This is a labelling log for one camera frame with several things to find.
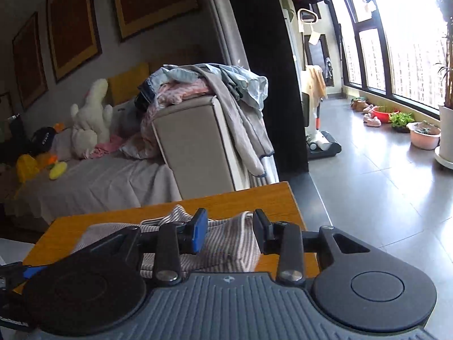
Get dark bag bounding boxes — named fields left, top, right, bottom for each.
left=0, top=112, right=29, bottom=165

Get pink cloth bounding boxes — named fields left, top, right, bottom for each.
left=88, top=135, right=123, bottom=159

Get pink basin planter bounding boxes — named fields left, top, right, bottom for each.
left=406, top=121, right=441, bottom=150

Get grey sofa sheet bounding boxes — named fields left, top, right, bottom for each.
left=7, top=154, right=183, bottom=222

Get white plush rabbit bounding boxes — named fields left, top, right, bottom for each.
left=70, top=78, right=114, bottom=159

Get light blue garment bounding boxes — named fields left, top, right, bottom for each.
left=147, top=63, right=269, bottom=119

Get floral white cloth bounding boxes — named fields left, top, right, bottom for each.
left=119, top=136, right=161, bottom=161

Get white floor washer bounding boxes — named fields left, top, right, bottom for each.
left=301, top=90, right=342, bottom=158

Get black cap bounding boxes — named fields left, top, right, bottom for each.
left=32, top=126, right=59, bottom=154

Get pink slippers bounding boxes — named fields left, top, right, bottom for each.
left=362, top=104, right=383, bottom=128

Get beige sofa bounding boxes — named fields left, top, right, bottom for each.
left=0, top=94, right=280, bottom=232

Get yellow towel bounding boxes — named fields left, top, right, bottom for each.
left=306, top=65, right=328, bottom=100

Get tall plant in white pot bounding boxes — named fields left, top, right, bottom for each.
left=433, top=30, right=453, bottom=170

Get striped beige garment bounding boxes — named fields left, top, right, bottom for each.
left=72, top=203, right=265, bottom=280

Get framed wall picture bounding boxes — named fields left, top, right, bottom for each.
left=12, top=12, right=49, bottom=109
left=110, top=0, right=200, bottom=42
left=46, top=0, right=103, bottom=84

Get red basin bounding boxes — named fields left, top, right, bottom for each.
left=370, top=106, right=398, bottom=123

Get green potted plant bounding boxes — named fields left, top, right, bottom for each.
left=389, top=111, right=415, bottom=134

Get yellow-green toy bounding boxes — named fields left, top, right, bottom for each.
left=49, top=161, right=68, bottom=180

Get black curtain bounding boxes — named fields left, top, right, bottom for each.
left=221, top=0, right=311, bottom=185

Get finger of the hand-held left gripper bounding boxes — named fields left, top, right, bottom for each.
left=0, top=262, right=47, bottom=291

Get yellow cushion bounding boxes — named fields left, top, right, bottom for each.
left=108, top=62, right=151, bottom=107

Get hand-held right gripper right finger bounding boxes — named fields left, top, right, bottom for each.
left=253, top=209, right=381, bottom=287

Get yellow plush toy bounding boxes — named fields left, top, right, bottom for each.
left=16, top=153, right=57, bottom=184

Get beige garment with dark trim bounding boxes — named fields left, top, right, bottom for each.
left=198, top=65, right=276, bottom=178

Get black window frame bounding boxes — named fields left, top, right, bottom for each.
left=331, top=0, right=453, bottom=118

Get pink garment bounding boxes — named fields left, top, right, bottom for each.
left=140, top=80, right=213, bottom=149

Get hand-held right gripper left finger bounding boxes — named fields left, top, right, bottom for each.
left=72, top=208, right=210, bottom=287

